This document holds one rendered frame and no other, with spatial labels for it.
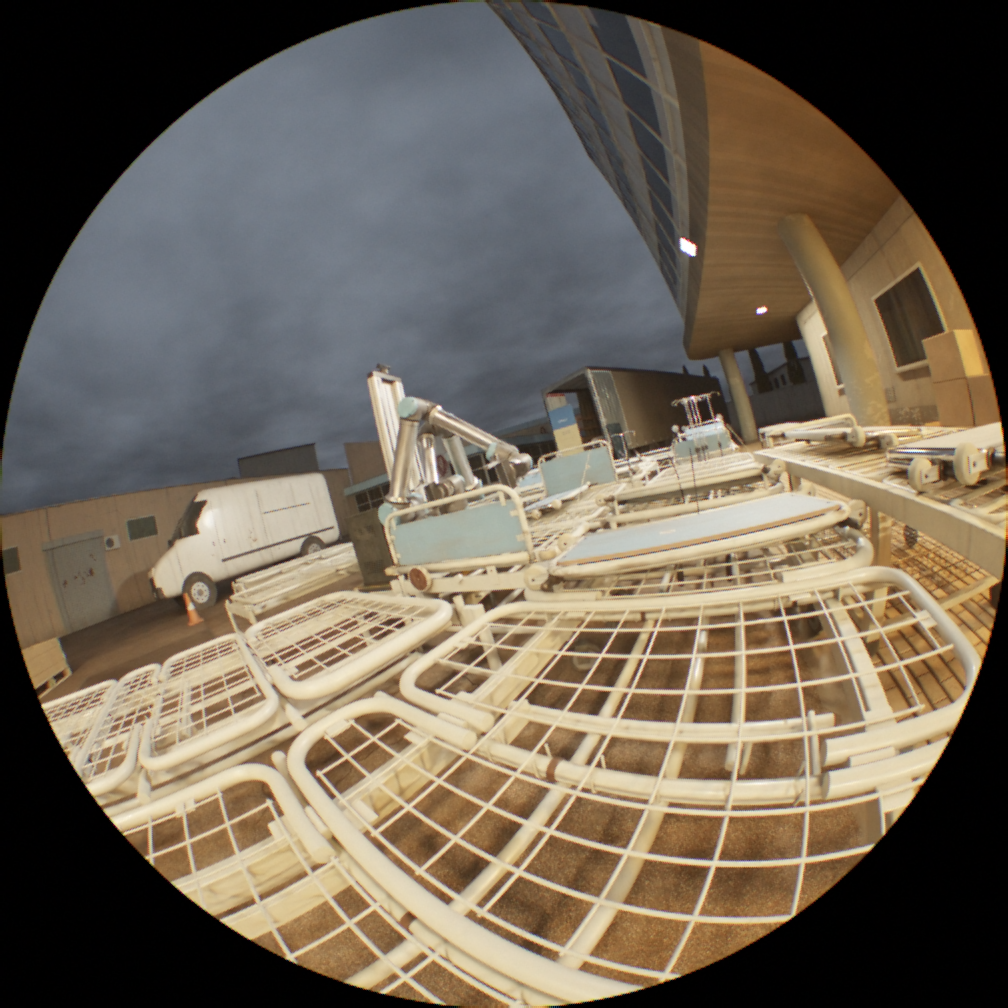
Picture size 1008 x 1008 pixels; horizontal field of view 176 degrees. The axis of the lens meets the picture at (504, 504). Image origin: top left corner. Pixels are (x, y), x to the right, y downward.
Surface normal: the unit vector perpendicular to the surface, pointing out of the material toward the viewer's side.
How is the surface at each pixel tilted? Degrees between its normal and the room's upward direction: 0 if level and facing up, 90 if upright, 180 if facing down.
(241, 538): 88
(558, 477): 90
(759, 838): 0
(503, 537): 90
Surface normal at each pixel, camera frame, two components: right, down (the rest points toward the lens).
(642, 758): -0.26, -0.96
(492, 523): -0.47, 0.18
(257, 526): 0.89, -0.24
